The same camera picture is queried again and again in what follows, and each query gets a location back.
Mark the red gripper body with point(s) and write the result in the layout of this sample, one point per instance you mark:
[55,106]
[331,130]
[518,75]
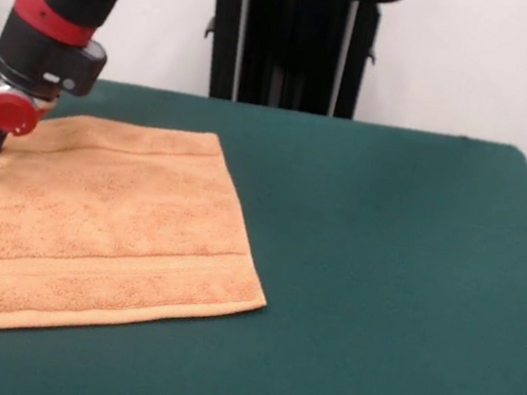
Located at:
[11,115]

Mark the orange terry towel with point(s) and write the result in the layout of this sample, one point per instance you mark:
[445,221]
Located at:
[97,231]

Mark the dark green table cloth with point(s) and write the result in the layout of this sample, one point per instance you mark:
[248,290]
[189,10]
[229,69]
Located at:
[381,276]

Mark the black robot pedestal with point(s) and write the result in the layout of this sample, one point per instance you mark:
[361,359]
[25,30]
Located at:
[291,51]

